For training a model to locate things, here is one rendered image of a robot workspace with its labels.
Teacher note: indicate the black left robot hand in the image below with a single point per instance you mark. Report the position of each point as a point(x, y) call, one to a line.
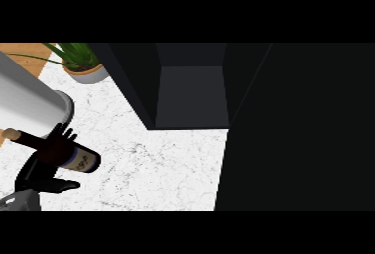
point(35, 177)

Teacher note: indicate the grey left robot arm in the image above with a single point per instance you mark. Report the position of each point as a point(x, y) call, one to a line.
point(19, 202)

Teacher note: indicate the dark wine bottle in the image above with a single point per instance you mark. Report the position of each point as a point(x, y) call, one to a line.
point(78, 158)

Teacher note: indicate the dark grey open cabinet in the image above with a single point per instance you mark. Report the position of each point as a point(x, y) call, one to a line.
point(185, 89)

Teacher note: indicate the dark grey cabinet door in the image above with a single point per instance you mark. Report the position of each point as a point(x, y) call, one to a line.
point(303, 132)

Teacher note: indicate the pale grey cylindrical appliance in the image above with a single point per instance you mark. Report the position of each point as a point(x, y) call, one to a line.
point(27, 99)

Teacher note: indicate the potted green plant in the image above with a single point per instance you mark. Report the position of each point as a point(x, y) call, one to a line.
point(80, 64)

